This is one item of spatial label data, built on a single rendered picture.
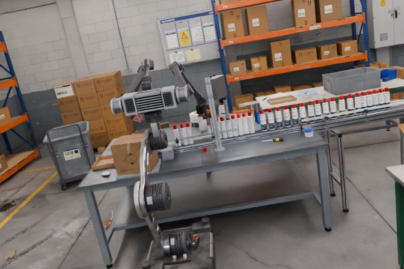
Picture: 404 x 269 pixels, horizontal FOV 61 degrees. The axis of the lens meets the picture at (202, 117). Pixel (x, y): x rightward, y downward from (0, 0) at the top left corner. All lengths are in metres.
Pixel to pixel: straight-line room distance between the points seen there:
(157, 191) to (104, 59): 5.88
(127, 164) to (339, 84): 2.87
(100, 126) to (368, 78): 4.48
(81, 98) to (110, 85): 0.57
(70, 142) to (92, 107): 1.49
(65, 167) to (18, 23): 4.15
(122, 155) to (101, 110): 3.68
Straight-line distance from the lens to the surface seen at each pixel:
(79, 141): 5.23
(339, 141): 3.34
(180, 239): 2.78
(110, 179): 3.03
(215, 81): 2.97
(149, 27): 7.66
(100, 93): 6.49
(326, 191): 3.18
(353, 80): 4.71
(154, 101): 2.57
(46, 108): 8.61
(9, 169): 6.83
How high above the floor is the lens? 1.90
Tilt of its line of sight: 14 degrees down
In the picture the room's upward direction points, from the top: 10 degrees counter-clockwise
